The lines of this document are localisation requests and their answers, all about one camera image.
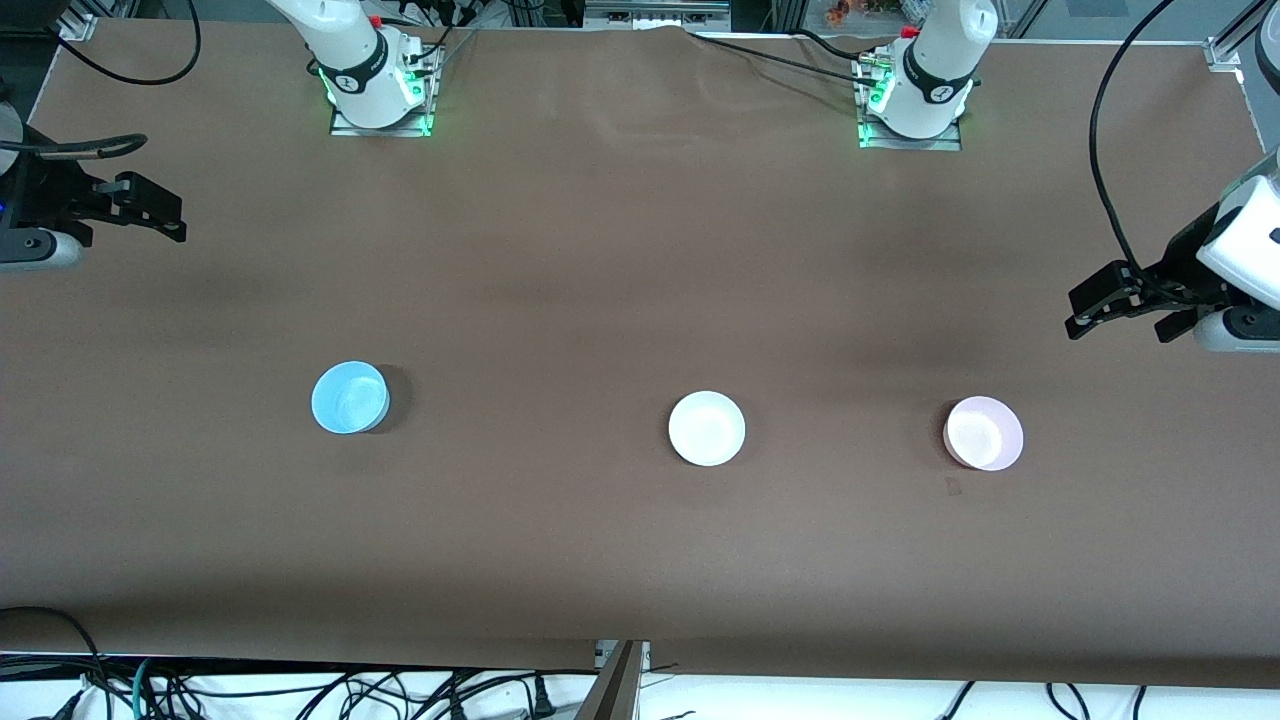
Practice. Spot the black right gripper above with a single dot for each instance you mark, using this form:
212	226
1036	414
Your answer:
50	193

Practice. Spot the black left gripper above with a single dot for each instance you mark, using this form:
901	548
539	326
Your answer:
1182	262

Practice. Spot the pink bowl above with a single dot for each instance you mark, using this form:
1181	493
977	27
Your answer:
985	433

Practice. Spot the light blue bowl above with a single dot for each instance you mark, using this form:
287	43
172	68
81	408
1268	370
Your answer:
348	398

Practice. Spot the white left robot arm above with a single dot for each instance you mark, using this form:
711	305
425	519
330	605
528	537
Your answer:
940	60

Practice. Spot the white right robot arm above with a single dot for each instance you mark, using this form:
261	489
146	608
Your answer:
360	50

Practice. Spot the white bowl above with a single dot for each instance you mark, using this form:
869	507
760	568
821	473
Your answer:
706	428

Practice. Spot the brown table cover sheet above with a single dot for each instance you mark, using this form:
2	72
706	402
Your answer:
600	250

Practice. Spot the grey power strip box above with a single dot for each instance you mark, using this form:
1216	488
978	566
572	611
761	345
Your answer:
655	14

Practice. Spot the black power plug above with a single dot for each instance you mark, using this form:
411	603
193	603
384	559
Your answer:
542	700

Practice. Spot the aluminium frame corner bracket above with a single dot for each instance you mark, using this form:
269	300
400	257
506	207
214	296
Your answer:
1225	55
78	27

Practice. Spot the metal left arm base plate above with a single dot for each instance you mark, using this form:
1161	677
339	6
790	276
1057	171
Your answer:
950	144

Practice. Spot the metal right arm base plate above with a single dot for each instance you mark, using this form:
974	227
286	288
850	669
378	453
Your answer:
420	129

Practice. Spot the black aluminium frame post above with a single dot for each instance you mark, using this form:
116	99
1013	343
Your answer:
787	14

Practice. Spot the grey metal frame beam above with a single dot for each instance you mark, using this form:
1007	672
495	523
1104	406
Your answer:
620	690

